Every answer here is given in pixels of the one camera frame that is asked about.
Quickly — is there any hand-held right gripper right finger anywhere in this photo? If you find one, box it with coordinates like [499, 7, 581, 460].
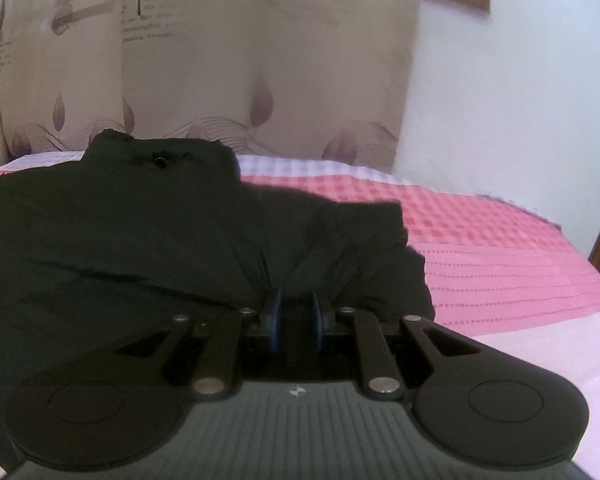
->
[311, 290, 487, 402]

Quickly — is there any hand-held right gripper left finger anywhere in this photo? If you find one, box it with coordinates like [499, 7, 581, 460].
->
[114, 290, 284, 402]

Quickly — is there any black garment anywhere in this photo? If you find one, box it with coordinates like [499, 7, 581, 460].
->
[0, 129, 437, 472]

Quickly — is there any pink checkered bed sheet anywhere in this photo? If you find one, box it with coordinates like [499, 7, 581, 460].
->
[0, 151, 600, 480]

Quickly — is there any beige leaf print curtain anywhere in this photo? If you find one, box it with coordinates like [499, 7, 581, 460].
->
[0, 0, 424, 171]

